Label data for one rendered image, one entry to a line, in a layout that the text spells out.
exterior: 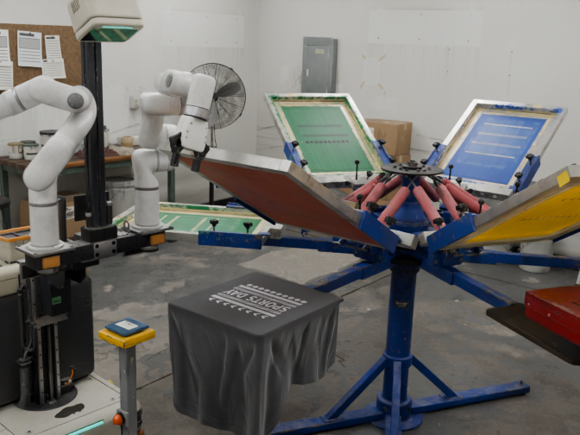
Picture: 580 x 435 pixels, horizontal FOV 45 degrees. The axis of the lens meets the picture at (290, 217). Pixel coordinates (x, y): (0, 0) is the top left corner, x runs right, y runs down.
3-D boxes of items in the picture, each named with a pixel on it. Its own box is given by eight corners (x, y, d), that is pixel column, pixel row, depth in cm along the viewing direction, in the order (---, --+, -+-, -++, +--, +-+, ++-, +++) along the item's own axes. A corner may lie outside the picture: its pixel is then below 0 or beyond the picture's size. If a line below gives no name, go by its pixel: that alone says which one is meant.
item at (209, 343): (256, 455, 239) (260, 337, 228) (166, 410, 265) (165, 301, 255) (262, 450, 241) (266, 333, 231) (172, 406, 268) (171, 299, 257)
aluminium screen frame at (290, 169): (287, 172, 213) (292, 160, 214) (156, 148, 248) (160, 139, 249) (393, 250, 275) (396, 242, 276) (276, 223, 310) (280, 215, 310)
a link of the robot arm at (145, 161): (129, 186, 281) (128, 147, 278) (160, 185, 288) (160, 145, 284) (135, 192, 273) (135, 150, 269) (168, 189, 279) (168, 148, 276)
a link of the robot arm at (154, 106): (135, 79, 258) (184, 79, 267) (124, 164, 280) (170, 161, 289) (145, 99, 249) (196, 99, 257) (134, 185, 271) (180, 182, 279)
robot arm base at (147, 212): (120, 223, 285) (119, 186, 282) (146, 219, 294) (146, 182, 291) (143, 231, 275) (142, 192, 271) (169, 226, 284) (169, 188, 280)
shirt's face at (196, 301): (260, 337, 229) (260, 335, 229) (167, 303, 255) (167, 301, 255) (343, 299, 266) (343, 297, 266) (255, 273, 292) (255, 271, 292)
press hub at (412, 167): (407, 444, 343) (431, 170, 310) (340, 417, 366) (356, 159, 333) (444, 414, 373) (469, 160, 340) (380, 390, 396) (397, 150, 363)
